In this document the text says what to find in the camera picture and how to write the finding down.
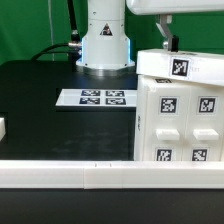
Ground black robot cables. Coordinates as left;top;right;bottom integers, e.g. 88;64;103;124
30;0;83;62

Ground white cabinet top block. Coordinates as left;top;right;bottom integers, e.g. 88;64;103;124
136;49;224;86

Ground white front fence rail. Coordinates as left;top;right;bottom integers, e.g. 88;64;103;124
0;160;224;189

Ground white marker base plate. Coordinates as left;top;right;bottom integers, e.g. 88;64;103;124
56;89;136;108

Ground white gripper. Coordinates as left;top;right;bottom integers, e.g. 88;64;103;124
126;0;224;52

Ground white cabinet body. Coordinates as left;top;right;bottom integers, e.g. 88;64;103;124
134;75;224;162

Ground white left fence stub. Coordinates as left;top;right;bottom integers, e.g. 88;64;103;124
0;118;6;141

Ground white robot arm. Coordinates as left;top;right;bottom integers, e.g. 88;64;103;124
76;0;224;76

